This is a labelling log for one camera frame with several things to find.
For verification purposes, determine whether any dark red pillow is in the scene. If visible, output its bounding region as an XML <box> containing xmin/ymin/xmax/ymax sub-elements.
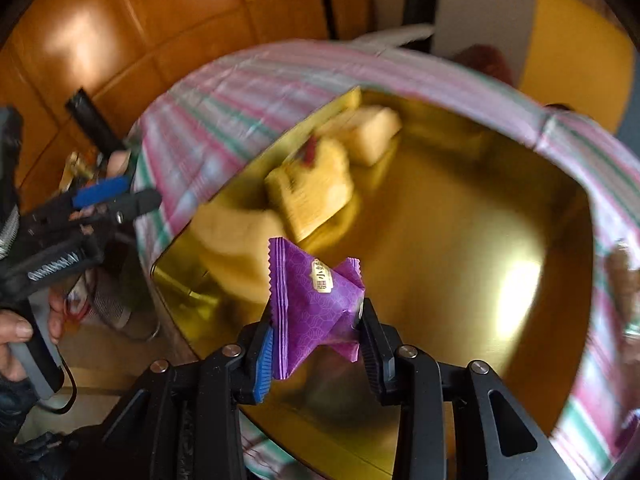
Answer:
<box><xmin>452</xmin><ymin>44</ymin><xmax>514</xmax><ymax>86</ymax></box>

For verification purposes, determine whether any person left hand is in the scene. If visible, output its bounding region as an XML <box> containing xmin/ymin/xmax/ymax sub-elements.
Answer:
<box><xmin>0</xmin><ymin>290</ymin><xmax>65</xmax><ymax>382</ymax></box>

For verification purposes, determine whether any orange wooden wardrobe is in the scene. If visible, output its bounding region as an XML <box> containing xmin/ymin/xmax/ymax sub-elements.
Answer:
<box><xmin>1</xmin><ymin>0</ymin><xmax>372</xmax><ymax>208</ymax></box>

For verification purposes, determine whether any purple triangular snack packet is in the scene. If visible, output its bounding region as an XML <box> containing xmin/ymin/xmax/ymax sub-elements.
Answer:
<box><xmin>269</xmin><ymin>237</ymin><xmax>366</xmax><ymax>380</ymax></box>

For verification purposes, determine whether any yellow towel with red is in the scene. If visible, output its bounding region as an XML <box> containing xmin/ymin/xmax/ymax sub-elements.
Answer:
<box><xmin>265</xmin><ymin>136</ymin><xmax>355</xmax><ymax>242</ymax></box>

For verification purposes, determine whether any striped bed sheet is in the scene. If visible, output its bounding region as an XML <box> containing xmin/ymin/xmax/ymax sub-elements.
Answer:
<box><xmin>131</xmin><ymin>40</ymin><xmax>639</xmax><ymax>479</ymax></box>

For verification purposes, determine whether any tricolour headboard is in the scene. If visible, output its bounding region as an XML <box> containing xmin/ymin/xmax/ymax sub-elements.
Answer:
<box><xmin>432</xmin><ymin>0</ymin><xmax>638</xmax><ymax>134</ymax></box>

